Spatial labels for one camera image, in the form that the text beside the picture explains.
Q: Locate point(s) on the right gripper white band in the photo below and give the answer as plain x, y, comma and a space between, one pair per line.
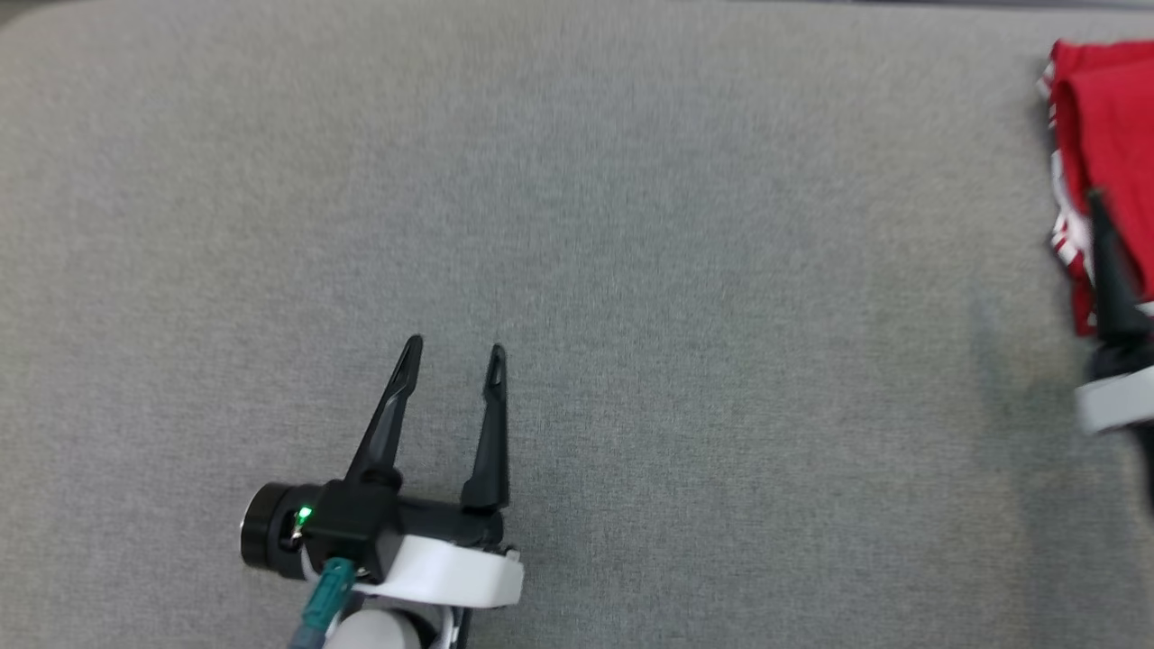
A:
1118, 397

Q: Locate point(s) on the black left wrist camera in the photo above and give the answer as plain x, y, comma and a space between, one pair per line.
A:
352, 527

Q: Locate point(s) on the red jersey with number print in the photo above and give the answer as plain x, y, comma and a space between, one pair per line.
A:
1118, 135

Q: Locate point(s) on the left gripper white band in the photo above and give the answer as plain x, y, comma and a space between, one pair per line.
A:
451, 572

